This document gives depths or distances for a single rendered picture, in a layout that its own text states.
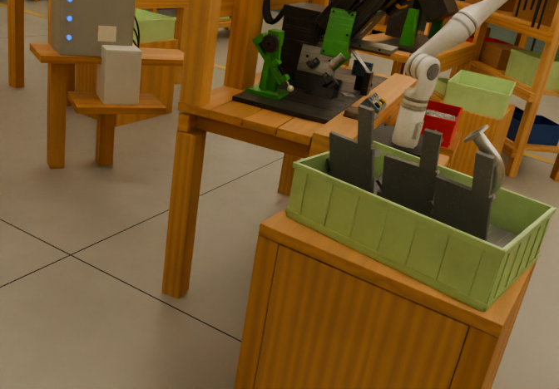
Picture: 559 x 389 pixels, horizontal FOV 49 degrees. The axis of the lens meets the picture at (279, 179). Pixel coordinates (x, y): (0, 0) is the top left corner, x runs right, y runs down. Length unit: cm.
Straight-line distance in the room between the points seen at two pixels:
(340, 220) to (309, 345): 37
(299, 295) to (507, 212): 65
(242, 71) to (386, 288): 141
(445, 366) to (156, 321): 136
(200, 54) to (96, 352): 118
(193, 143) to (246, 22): 59
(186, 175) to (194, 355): 70
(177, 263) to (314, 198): 111
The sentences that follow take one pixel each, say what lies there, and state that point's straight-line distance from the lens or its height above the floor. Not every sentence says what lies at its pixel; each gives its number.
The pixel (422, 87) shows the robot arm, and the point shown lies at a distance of 218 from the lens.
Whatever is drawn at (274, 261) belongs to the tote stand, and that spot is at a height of 69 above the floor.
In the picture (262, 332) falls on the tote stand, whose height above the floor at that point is 45.
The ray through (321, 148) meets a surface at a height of 85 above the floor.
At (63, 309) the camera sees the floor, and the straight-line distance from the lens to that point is 268.
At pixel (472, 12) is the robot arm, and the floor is 139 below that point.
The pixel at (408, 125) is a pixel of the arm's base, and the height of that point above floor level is 98.
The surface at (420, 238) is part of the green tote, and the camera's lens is 155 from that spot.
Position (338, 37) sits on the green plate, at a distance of 278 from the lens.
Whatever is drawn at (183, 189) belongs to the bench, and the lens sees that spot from 251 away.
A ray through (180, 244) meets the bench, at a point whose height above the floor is 27.
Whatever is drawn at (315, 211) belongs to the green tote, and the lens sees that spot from 170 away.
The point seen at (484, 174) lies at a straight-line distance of 151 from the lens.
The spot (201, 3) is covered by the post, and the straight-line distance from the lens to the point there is 232.
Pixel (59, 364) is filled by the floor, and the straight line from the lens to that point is 242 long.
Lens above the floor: 154
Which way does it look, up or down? 22 degrees down
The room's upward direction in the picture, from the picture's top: 9 degrees clockwise
